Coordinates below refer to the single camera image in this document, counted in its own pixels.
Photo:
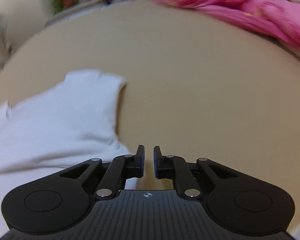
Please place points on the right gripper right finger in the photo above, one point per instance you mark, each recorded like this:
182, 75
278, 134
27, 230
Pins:
236, 201

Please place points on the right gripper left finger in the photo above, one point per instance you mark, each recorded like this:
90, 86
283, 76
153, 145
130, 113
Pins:
59, 201

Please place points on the white garment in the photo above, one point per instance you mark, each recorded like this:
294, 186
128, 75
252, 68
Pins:
64, 125

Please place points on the pink quilt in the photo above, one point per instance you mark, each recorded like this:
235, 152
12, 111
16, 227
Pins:
277, 18

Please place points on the potted green plant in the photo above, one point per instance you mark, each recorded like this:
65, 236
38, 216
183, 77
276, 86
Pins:
61, 5

